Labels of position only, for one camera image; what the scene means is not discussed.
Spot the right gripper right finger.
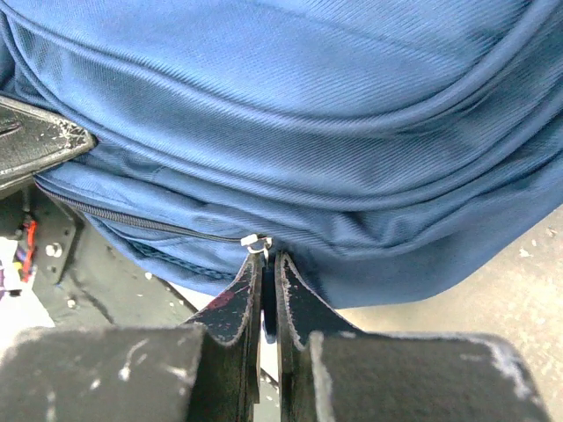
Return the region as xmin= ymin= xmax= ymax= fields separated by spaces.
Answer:
xmin=274 ymin=253 xmax=550 ymax=421

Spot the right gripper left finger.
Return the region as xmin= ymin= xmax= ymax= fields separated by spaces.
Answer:
xmin=1 ymin=255 xmax=263 ymax=421

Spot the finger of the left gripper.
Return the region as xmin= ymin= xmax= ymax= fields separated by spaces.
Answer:
xmin=1 ymin=96 xmax=96 ymax=189

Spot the navy blue student backpack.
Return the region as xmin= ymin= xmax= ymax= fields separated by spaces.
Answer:
xmin=1 ymin=1 xmax=562 ymax=309

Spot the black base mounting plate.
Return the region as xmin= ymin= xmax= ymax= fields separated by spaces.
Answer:
xmin=1 ymin=186 xmax=197 ymax=329

